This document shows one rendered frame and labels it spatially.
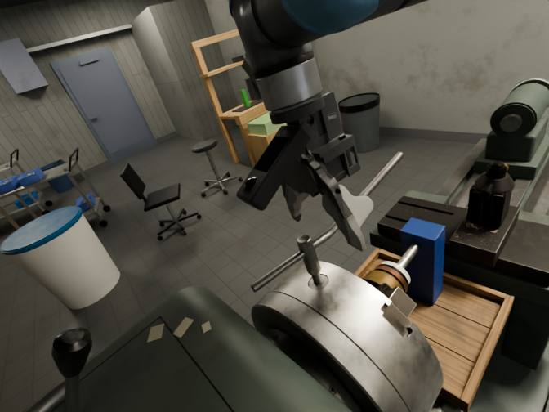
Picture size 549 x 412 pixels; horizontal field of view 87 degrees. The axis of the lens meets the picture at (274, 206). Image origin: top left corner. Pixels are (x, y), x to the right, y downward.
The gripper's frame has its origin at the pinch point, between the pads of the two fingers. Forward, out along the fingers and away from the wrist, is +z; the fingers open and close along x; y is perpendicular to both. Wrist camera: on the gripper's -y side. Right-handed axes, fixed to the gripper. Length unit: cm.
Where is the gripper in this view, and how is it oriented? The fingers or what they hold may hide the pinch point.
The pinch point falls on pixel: (323, 237)
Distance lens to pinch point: 45.4
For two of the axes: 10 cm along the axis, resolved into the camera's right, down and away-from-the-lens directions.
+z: 3.3, 8.4, 4.3
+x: -5.2, -2.2, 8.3
